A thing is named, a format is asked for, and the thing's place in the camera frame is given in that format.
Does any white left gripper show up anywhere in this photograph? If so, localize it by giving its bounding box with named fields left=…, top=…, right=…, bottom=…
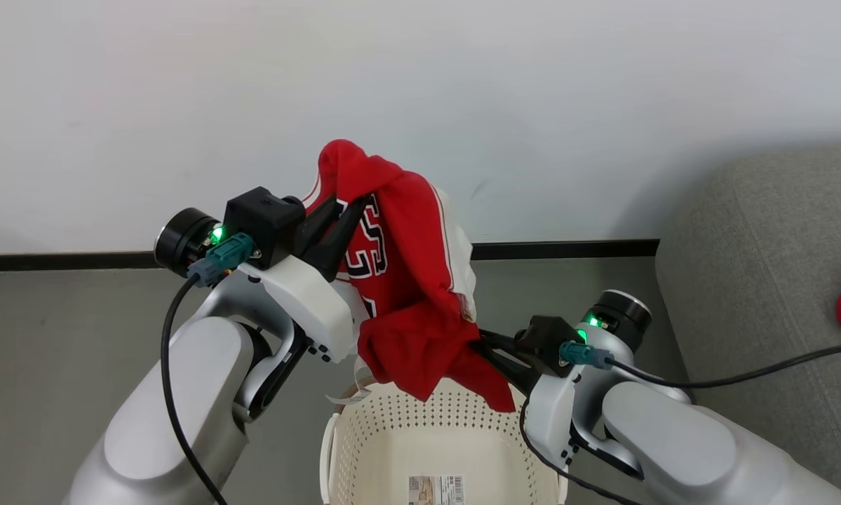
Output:
left=238, top=196, right=370, bottom=364

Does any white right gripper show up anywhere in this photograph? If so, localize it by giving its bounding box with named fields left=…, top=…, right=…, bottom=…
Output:
left=471, top=328, right=584, bottom=472

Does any red Bulls jersey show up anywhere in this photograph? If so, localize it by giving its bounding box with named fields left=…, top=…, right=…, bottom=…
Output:
left=301, top=139, right=517, bottom=414

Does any white perforated laundry basket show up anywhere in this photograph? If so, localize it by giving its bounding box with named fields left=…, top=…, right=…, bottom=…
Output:
left=319, top=375, right=570, bottom=505

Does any barcode sticker label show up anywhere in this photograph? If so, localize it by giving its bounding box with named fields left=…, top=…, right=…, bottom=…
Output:
left=407, top=474, right=466, bottom=505

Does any grey fabric sofa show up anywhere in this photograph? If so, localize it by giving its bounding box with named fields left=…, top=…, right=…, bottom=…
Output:
left=654, top=142, right=841, bottom=500

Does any teal right camera cable plug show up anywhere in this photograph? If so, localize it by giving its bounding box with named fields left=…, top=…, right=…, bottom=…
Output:
left=558, top=339, right=615, bottom=371

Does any teal camera cable plug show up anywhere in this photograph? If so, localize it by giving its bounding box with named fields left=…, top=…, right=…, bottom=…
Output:
left=558, top=339, right=615, bottom=371
left=187, top=232, right=257, bottom=289

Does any teal left camera cable plug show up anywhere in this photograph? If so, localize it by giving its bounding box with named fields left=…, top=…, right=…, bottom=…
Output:
left=187, top=232, right=257, bottom=289

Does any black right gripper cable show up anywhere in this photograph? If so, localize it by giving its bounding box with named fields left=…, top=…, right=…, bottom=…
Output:
left=518, top=398, right=647, bottom=505

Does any black right camera cable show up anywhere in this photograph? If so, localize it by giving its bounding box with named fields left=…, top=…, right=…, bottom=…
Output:
left=606, top=343, right=841, bottom=391

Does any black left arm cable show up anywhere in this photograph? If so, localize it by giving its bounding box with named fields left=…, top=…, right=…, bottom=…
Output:
left=160, top=275, right=229, bottom=505

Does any black wall baseboard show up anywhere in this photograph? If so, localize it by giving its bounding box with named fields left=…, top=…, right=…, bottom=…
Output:
left=0, top=239, right=661, bottom=274

